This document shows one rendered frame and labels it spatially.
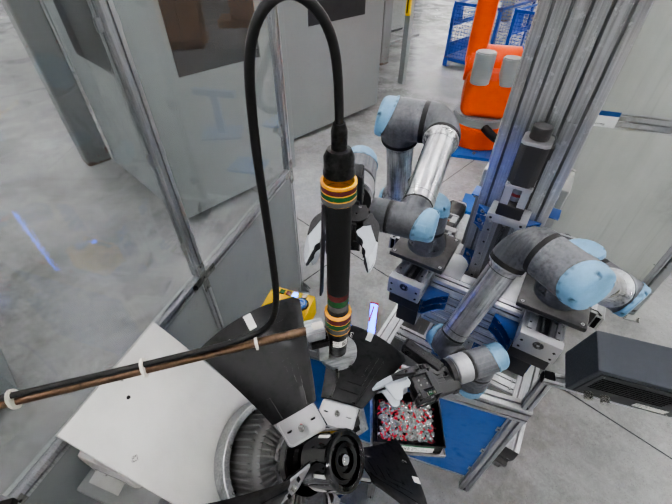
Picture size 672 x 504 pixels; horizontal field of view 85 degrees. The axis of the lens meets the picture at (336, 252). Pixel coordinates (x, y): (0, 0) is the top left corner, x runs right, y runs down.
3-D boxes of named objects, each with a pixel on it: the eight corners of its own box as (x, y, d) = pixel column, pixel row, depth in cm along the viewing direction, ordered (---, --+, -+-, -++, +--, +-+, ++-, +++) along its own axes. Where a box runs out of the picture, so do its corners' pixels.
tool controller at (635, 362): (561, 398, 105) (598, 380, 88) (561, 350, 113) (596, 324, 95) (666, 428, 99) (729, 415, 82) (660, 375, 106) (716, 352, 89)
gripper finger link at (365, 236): (384, 289, 58) (367, 250, 65) (388, 262, 54) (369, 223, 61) (365, 292, 57) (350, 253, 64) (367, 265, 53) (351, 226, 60)
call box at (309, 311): (264, 324, 130) (260, 305, 123) (276, 303, 137) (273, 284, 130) (306, 337, 127) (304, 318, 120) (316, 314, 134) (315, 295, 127)
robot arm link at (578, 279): (612, 261, 118) (550, 228, 83) (660, 292, 109) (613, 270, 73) (584, 288, 123) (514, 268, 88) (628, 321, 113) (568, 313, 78)
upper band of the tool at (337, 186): (326, 213, 43) (325, 192, 41) (317, 193, 46) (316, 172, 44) (361, 207, 43) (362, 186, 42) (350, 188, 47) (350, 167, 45)
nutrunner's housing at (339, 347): (330, 372, 67) (326, 133, 36) (324, 354, 70) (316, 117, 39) (350, 366, 68) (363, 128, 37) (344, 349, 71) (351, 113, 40)
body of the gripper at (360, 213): (365, 260, 65) (371, 219, 74) (368, 222, 59) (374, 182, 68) (323, 256, 66) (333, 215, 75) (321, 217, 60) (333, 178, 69)
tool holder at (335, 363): (313, 378, 64) (310, 346, 57) (304, 344, 69) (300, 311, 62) (362, 365, 66) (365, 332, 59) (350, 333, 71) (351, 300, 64)
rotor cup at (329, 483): (313, 508, 80) (358, 516, 72) (268, 476, 75) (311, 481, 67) (334, 441, 91) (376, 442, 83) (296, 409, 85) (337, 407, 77)
